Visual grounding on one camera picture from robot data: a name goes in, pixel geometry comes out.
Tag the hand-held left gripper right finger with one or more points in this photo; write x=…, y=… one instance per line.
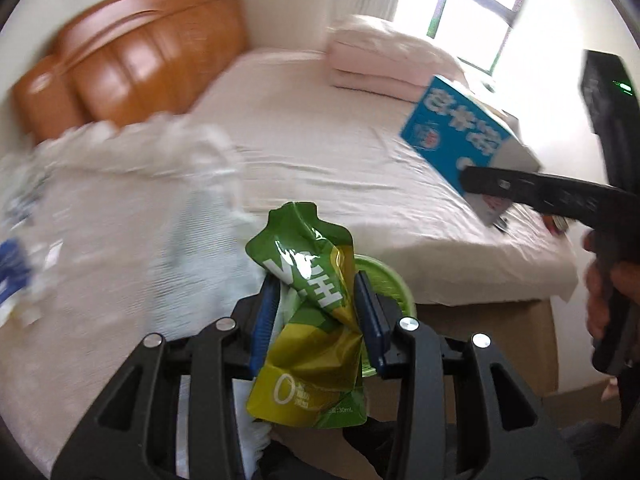
x=367, y=315

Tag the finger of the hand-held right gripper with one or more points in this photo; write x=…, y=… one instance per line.
x=530, y=187

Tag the green plastic bin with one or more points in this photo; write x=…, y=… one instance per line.
x=392, y=285

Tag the small dark red object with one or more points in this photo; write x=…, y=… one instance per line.
x=556, y=223

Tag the brown wooden headboard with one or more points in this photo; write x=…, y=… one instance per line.
x=135, y=60

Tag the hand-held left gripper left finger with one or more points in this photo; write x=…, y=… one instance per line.
x=264, y=320

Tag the green drink pouch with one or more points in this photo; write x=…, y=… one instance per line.
x=310, y=360

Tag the person's right hand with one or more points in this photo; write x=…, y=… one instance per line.
x=627, y=285

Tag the folded pink quilt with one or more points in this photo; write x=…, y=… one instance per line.
x=390, y=55

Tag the blue labelled clear wrapper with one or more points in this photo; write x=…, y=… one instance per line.
x=11, y=270

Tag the blue milk carton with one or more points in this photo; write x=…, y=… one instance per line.
x=450, y=130

